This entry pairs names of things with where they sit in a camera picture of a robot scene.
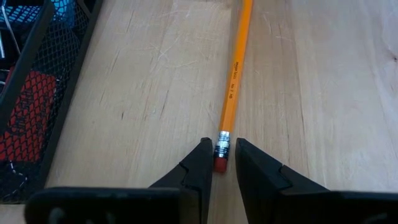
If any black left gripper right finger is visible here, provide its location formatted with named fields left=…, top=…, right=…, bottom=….
left=235, top=138, right=331, bottom=224

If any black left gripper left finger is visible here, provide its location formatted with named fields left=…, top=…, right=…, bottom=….
left=148, top=136, right=215, bottom=224

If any orange pencil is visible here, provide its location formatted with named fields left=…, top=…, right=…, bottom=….
left=212, top=0, right=254, bottom=174

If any black mesh desk organizer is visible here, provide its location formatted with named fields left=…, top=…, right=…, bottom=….
left=0, top=0, right=105, bottom=205

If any red sticky note pad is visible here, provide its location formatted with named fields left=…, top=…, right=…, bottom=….
left=0, top=66, right=57, bottom=163

